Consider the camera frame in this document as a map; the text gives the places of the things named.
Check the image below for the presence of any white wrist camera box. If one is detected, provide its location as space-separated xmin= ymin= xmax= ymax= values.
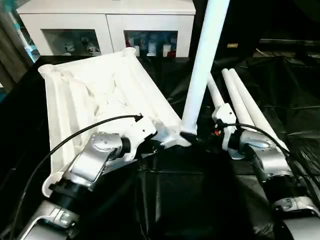
xmin=121 ymin=117 xmax=158 ymax=162
xmin=212 ymin=103 xmax=238 ymax=156

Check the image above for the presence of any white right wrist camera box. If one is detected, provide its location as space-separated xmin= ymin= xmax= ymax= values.
xmin=212 ymin=103 xmax=238 ymax=156

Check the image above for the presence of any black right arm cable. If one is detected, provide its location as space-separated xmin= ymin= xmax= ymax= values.
xmin=217 ymin=123 xmax=320 ymax=196

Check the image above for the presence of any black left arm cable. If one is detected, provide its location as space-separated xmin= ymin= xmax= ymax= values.
xmin=9 ymin=114 xmax=144 ymax=236

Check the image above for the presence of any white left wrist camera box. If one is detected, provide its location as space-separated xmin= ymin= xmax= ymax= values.
xmin=121 ymin=117 xmax=158 ymax=162

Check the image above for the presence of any black plastic mat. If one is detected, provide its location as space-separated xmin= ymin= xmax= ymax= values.
xmin=0 ymin=52 xmax=320 ymax=240

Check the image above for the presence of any white plastic table top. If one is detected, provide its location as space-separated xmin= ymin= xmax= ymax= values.
xmin=38 ymin=47 xmax=194 ymax=199

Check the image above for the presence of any white sideboard cabinet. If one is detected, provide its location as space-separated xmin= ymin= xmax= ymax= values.
xmin=16 ymin=0 xmax=197 ymax=59

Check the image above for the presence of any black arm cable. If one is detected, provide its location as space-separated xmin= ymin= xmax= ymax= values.
xmin=217 ymin=123 xmax=320 ymax=196
xmin=9 ymin=114 xmax=144 ymax=236

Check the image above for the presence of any beige curtain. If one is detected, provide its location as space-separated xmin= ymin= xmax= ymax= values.
xmin=0 ymin=10 xmax=36 ymax=93

